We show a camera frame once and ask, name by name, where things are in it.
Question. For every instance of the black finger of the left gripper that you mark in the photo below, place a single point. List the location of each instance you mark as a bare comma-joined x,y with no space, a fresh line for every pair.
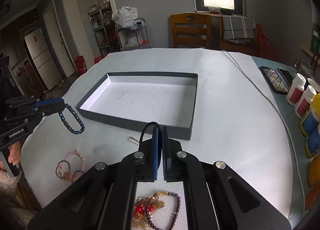
48,110

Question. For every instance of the metal shelf rack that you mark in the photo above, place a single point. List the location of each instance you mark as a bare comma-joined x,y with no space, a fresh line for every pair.
104,28

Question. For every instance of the white table mat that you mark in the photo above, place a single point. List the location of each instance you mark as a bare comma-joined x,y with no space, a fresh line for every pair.
216,104

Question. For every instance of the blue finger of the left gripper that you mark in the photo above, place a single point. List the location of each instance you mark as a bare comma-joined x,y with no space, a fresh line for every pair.
55,101

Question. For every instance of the wooden chair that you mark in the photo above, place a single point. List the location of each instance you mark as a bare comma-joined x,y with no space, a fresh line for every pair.
191,29
249,48

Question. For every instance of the grey checked cloth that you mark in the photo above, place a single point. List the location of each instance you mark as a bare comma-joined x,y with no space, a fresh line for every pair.
238,29

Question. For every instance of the orange bottle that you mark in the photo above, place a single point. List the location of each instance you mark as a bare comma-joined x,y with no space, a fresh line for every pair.
313,176

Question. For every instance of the person's left hand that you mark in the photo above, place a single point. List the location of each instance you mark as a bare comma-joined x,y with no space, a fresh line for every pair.
14,153

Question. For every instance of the black smartphone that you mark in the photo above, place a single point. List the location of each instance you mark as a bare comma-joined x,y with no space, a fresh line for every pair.
286,76

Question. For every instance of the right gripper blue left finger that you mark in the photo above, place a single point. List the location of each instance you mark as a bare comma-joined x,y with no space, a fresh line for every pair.
151,149

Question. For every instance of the white refrigerator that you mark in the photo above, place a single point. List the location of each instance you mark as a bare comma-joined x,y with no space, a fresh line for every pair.
42,58

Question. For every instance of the red box on floor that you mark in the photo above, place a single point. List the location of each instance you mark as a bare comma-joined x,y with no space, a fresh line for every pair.
80,65

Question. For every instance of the white bottle red label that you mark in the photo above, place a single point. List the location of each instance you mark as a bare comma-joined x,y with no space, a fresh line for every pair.
305,101
296,89

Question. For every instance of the wheeled metal cart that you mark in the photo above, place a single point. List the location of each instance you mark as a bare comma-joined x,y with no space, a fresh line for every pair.
134,36

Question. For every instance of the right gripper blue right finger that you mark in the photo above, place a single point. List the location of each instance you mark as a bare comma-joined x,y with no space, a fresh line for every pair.
172,164

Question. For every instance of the grey shallow box tray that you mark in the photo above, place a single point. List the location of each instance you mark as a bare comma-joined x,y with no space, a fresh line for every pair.
130,100

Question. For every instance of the pearl hair clip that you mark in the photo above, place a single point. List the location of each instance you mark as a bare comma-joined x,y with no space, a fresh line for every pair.
133,140

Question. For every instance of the yellow bottle blue label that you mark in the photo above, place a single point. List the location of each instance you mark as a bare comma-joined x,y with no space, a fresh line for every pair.
313,143
311,119

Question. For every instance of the white plastic bag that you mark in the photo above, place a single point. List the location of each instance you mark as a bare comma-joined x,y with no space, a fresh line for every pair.
125,17

